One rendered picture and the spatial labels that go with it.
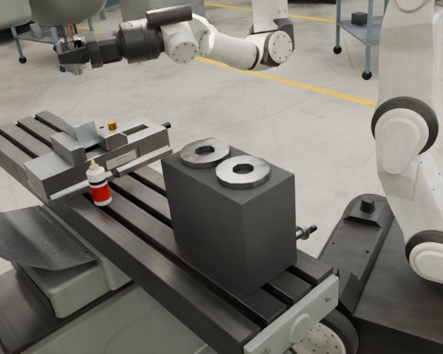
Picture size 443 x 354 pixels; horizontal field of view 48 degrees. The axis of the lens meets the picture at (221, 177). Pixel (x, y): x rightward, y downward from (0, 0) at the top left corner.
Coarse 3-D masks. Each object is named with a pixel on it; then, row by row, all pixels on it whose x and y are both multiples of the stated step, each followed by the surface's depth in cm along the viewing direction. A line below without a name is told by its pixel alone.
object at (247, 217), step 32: (160, 160) 89; (192, 160) 84; (224, 160) 83; (256, 160) 82; (192, 192) 84; (224, 192) 77; (256, 192) 76; (288, 192) 80; (192, 224) 89; (224, 224) 80; (256, 224) 78; (288, 224) 83; (224, 256) 84; (256, 256) 81; (288, 256) 87; (256, 288) 84
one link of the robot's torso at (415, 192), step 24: (384, 120) 107; (408, 120) 104; (384, 144) 109; (408, 144) 106; (384, 168) 112; (408, 168) 110; (432, 168) 119; (408, 192) 116; (432, 192) 115; (408, 216) 121; (432, 216) 118; (408, 240) 124; (432, 240) 118
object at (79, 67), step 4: (80, 44) 104; (60, 48) 103; (64, 48) 103; (68, 48) 102; (72, 48) 103; (60, 52) 104; (64, 52) 103; (68, 64) 104; (72, 64) 104; (76, 64) 104; (80, 64) 105; (84, 64) 106; (68, 68) 105; (72, 68) 105; (76, 68) 105; (80, 68) 105; (84, 68) 106
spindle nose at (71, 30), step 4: (76, 24) 102; (56, 28) 101; (60, 28) 100; (64, 28) 100; (68, 28) 101; (72, 28) 101; (76, 28) 102; (56, 32) 101; (60, 32) 101; (64, 32) 101; (68, 32) 101; (72, 32) 101; (76, 32) 102; (56, 36) 102; (60, 36) 101; (64, 36) 101; (68, 36) 101
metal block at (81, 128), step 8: (72, 120) 119; (80, 120) 118; (88, 120) 118; (72, 128) 116; (80, 128) 116; (88, 128) 117; (72, 136) 119; (80, 136) 117; (88, 136) 118; (96, 136) 120; (88, 144) 119
